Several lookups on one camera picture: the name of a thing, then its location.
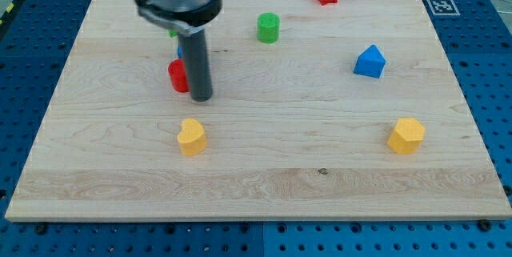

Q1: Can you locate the small blue block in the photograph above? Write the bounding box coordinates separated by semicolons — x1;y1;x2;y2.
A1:
177;44;182;58

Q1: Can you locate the wooden board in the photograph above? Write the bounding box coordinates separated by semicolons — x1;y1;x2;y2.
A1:
6;0;511;222

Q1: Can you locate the white fiducial marker tag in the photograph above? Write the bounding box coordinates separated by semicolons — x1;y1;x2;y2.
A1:
426;0;460;16

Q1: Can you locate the blue triangular prism block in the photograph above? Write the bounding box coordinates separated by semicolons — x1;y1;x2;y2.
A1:
353;44;386;78

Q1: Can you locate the green cylinder block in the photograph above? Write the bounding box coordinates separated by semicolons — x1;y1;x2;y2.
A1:
257;12;280;43

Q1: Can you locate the small green block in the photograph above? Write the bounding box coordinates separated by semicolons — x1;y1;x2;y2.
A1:
168;30;178;38

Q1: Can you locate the red cylinder block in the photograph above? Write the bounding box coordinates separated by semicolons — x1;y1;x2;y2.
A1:
168;58;189;93

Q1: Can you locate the yellow hexagon block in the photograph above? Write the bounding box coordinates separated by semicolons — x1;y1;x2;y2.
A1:
387;118;426;155

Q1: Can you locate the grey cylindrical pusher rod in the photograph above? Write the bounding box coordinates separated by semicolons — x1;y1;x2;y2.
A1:
178;29;213;102

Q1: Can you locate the yellow heart block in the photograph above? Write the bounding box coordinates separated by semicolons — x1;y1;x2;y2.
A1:
177;118;207;156

